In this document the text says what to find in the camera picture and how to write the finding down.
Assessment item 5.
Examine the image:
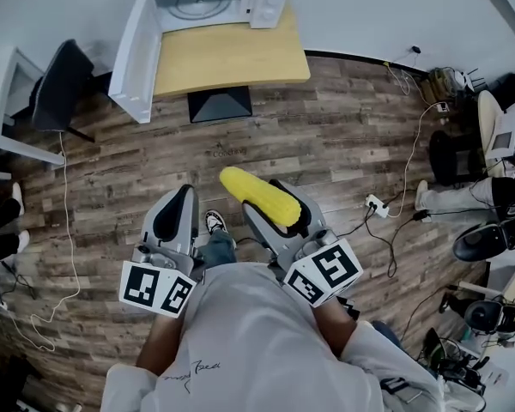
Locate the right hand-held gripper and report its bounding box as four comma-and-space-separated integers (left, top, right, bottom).
240, 179, 365, 309

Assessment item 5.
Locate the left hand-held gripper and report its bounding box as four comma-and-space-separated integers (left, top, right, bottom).
118, 185, 207, 319

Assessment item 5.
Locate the yellow corn cob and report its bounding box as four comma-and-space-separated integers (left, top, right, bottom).
219, 166, 302, 227

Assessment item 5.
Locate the white microwave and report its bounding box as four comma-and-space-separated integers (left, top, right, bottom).
107, 0, 289, 124

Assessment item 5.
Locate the person's right forearm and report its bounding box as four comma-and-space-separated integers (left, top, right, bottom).
312, 294, 358, 358

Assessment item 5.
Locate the person's left forearm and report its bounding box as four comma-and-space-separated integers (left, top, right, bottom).
135, 309, 186, 378

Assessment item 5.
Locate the person's black white sneaker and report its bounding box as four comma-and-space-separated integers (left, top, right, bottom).
204, 209, 230, 236

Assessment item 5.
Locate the person's blue jeans leg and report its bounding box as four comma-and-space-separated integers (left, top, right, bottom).
196, 228, 238, 270

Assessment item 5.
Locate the white power strip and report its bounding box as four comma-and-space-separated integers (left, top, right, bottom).
365, 193, 391, 220

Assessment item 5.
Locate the person's white shirt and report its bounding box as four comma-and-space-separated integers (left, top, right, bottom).
106, 261, 445, 412

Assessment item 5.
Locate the black chair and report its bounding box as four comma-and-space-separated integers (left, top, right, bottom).
29, 38, 97, 143

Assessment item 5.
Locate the light wooden table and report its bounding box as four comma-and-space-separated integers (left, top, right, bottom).
153, 4, 312, 124

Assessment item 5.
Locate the black round stool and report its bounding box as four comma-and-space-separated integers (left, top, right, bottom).
427, 130, 487, 187

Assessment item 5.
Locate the white desk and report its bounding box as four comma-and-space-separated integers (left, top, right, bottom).
0, 45, 66, 181

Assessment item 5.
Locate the round wooden board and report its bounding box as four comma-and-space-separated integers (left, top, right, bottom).
476, 89, 506, 163

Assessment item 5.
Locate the white router with antennas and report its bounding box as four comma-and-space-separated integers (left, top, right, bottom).
452, 67, 487, 93

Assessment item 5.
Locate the white box with screen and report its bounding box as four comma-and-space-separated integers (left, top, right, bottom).
483, 112, 515, 163

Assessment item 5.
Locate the long white cable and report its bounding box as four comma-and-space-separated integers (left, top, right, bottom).
28, 130, 82, 353

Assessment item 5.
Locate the black power cable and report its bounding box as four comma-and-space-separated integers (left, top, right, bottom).
334, 206, 433, 279

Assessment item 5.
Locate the white cable with adapter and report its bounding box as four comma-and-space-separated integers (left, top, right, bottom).
385, 100, 451, 219

